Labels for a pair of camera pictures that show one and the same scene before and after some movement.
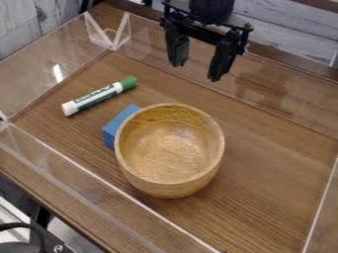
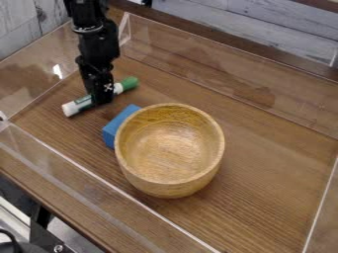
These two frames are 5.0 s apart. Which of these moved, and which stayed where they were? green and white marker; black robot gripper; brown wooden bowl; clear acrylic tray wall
Moved: black robot gripper
Stayed: brown wooden bowl; clear acrylic tray wall; green and white marker
